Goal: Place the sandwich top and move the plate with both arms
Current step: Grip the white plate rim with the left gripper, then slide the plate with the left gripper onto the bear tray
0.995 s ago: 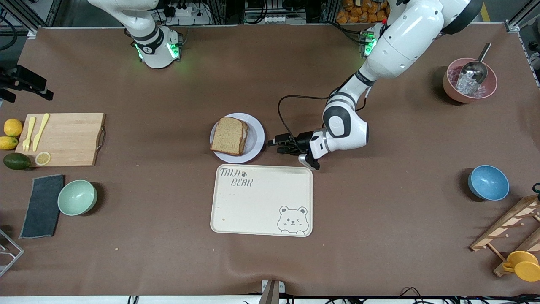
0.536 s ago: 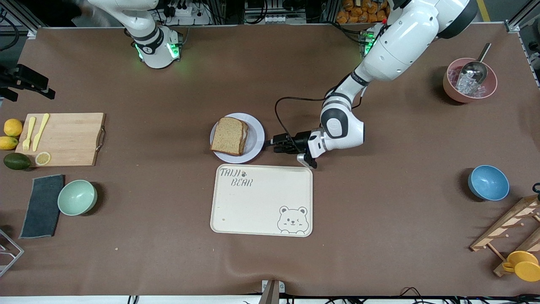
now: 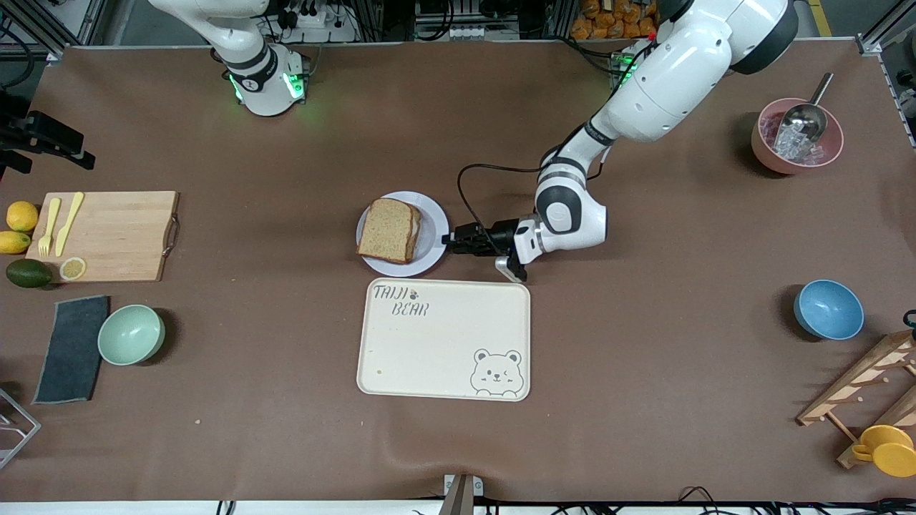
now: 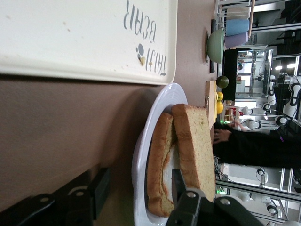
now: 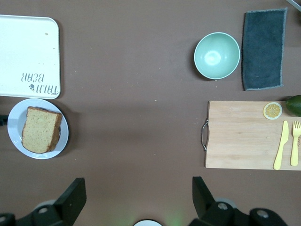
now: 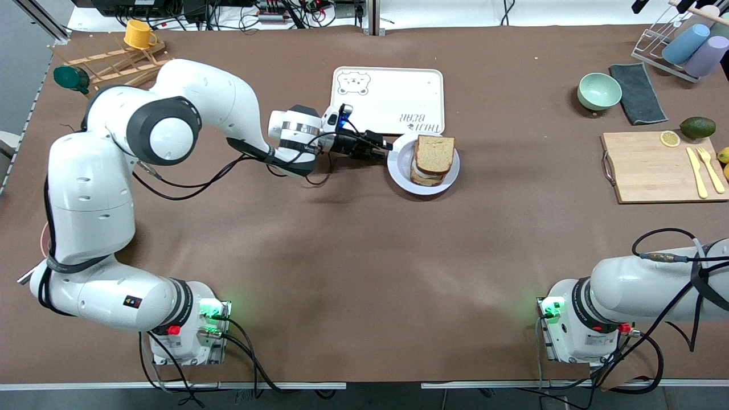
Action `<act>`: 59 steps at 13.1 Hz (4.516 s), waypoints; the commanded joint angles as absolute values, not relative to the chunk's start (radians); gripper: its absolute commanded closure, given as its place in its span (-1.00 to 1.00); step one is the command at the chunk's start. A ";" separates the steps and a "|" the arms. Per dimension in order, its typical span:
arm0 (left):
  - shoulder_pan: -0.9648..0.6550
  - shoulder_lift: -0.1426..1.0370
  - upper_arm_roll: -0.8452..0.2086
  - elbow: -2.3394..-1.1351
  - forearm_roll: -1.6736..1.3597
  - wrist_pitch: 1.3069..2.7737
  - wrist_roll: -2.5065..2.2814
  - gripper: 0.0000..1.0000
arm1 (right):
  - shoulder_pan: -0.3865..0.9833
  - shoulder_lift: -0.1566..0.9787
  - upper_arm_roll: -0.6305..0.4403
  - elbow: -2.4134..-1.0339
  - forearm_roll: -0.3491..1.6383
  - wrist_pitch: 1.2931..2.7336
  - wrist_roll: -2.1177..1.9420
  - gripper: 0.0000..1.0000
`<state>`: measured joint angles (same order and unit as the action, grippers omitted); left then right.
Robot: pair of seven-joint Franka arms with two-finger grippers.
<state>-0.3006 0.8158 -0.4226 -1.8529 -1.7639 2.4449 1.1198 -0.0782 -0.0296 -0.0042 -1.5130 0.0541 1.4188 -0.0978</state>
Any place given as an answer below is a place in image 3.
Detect pale lilac round plate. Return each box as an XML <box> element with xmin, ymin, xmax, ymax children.
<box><xmin>356</xmin><ymin>190</ymin><xmax>450</xmax><ymax>278</ymax></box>

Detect plain brown bread slice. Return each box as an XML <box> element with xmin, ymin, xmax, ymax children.
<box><xmin>356</xmin><ymin>198</ymin><xmax>420</xmax><ymax>265</ymax></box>

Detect cream bear print tray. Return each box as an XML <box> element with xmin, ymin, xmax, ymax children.
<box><xmin>356</xmin><ymin>278</ymin><xmax>532</xmax><ymax>403</ymax></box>

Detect round yellow lemon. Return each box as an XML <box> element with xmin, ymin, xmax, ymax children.
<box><xmin>6</xmin><ymin>201</ymin><xmax>39</xmax><ymax>232</ymax></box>

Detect yellow plastic fork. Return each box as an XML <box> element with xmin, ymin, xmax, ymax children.
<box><xmin>38</xmin><ymin>197</ymin><xmax>62</xmax><ymax>258</ymax></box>

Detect yellow plastic knife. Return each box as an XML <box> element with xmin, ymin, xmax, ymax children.
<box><xmin>55</xmin><ymin>192</ymin><xmax>85</xmax><ymax>258</ymax></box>

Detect wooden cutting board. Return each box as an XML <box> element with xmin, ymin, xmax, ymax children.
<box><xmin>25</xmin><ymin>190</ymin><xmax>181</xmax><ymax>283</ymax></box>

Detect green avocado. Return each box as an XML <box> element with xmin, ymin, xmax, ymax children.
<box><xmin>6</xmin><ymin>258</ymin><xmax>54</xmax><ymax>289</ymax></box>

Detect dark grey cloth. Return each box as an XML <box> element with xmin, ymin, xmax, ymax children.
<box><xmin>32</xmin><ymin>295</ymin><xmax>111</xmax><ymax>406</ymax></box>

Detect mint green bowl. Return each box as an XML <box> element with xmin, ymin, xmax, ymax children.
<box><xmin>97</xmin><ymin>305</ymin><xmax>166</xmax><ymax>367</ymax></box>

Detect orange pastries pile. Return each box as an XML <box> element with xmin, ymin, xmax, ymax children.
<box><xmin>570</xmin><ymin>0</ymin><xmax>663</xmax><ymax>41</ymax></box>

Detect white power strip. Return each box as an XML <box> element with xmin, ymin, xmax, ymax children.
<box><xmin>276</xmin><ymin>6</ymin><xmax>359</xmax><ymax>44</ymax></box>

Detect pink bowl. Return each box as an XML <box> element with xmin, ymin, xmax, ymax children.
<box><xmin>751</xmin><ymin>98</ymin><xmax>845</xmax><ymax>175</ymax></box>

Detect clear ice cubes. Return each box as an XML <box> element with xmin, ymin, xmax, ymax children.
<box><xmin>767</xmin><ymin>118</ymin><xmax>825</xmax><ymax>163</ymax></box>

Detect metal scoop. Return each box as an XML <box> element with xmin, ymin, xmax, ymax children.
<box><xmin>776</xmin><ymin>72</ymin><xmax>835</xmax><ymax>147</ymax></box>

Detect blue bowl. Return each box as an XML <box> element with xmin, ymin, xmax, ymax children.
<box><xmin>793</xmin><ymin>279</ymin><xmax>865</xmax><ymax>341</ymax></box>

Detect wooden rack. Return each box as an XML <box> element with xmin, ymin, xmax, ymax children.
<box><xmin>796</xmin><ymin>329</ymin><xmax>916</xmax><ymax>471</ymax></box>

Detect yellow cup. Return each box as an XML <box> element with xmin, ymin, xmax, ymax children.
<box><xmin>852</xmin><ymin>425</ymin><xmax>916</xmax><ymax>478</ymax></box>

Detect aluminium frame post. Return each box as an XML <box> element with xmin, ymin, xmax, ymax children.
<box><xmin>0</xmin><ymin>0</ymin><xmax>108</xmax><ymax>67</ymax></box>
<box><xmin>855</xmin><ymin>0</ymin><xmax>916</xmax><ymax>58</ymax></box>

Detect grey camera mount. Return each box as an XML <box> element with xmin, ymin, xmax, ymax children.
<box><xmin>438</xmin><ymin>474</ymin><xmax>484</xmax><ymax>515</ymax></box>

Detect metal wire basket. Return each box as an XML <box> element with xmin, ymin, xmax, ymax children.
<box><xmin>0</xmin><ymin>386</ymin><xmax>42</xmax><ymax>471</ymax></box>

